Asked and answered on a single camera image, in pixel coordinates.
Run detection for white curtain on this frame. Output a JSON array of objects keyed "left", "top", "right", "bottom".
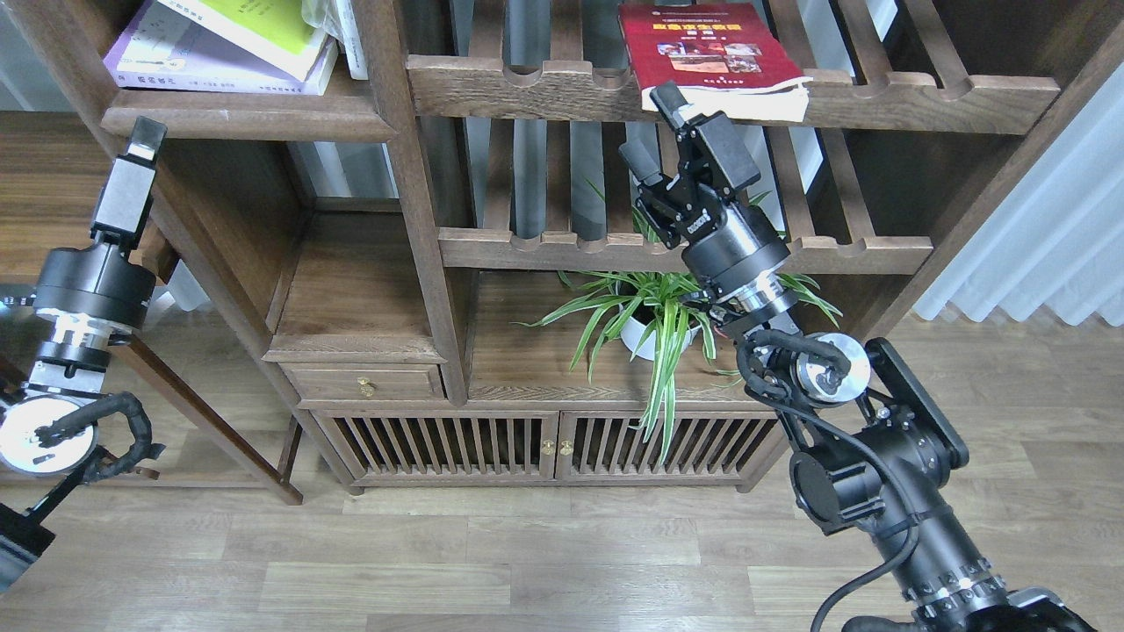
[{"left": 912, "top": 67, "right": 1123, "bottom": 327}]

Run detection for red paperback book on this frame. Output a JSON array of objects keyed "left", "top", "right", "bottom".
[{"left": 618, "top": 3, "right": 810, "bottom": 124}]

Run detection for dark wooden bookshelf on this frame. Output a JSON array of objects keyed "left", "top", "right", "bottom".
[{"left": 4, "top": 1, "right": 1121, "bottom": 485}]

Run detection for small wooden drawer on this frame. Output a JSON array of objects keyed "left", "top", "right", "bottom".
[{"left": 280, "top": 363, "right": 444, "bottom": 401}]

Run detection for wooden side table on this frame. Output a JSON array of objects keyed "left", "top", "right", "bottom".
[{"left": 3, "top": 111, "right": 303, "bottom": 506}]

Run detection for white object on upper shelf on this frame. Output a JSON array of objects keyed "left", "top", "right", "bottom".
[{"left": 301, "top": 0, "right": 369, "bottom": 81}]

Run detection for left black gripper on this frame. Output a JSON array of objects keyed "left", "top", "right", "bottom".
[{"left": 33, "top": 117, "right": 166, "bottom": 370}]

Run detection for white plant pot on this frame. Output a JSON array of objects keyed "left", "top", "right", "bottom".
[{"left": 620, "top": 299, "right": 703, "bottom": 362}]

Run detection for yellow green paperback book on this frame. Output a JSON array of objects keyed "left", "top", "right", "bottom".
[{"left": 160, "top": 1, "right": 328, "bottom": 81}]

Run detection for right slatted cabinet door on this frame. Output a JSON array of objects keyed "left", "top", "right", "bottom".
[{"left": 543, "top": 410, "right": 789, "bottom": 493}]

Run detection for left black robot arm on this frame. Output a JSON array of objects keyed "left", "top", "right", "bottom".
[{"left": 1, "top": 117, "right": 166, "bottom": 589}]

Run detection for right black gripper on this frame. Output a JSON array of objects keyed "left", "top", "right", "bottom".
[{"left": 618, "top": 83, "right": 797, "bottom": 338}]

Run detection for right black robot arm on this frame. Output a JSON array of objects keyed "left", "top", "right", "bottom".
[{"left": 620, "top": 83, "right": 1091, "bottom": 631}]

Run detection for white lavender paperback book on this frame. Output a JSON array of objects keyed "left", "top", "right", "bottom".
[{"left": 105, "top": 1, "right": 338, "bottom": 96}]

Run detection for green spider plant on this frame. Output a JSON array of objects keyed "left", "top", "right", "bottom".
[{"left": 518, "top": 177, "right": 842, "bottom": 461}]

